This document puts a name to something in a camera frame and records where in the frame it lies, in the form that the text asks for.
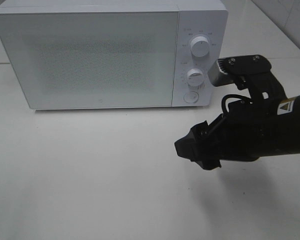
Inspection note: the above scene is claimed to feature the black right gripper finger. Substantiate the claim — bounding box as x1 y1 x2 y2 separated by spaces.
196 156 222 171
174 121 208 160

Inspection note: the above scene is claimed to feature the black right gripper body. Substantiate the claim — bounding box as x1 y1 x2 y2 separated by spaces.
202 74 287 162

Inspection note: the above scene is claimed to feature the round microwave door-release button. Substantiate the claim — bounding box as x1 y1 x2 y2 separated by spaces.
183 91 199 104

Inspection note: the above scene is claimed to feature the white microwave knob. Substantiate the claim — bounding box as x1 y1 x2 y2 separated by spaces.
186 68 204 87
190 35 211 58

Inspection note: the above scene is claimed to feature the white microwave door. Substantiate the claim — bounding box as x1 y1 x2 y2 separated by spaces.
0 12 178 110

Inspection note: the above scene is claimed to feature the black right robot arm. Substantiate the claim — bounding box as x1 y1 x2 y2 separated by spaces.
174 75 300 170

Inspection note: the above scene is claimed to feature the white microwave oven body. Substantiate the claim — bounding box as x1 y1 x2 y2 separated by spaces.
0 0 228 109

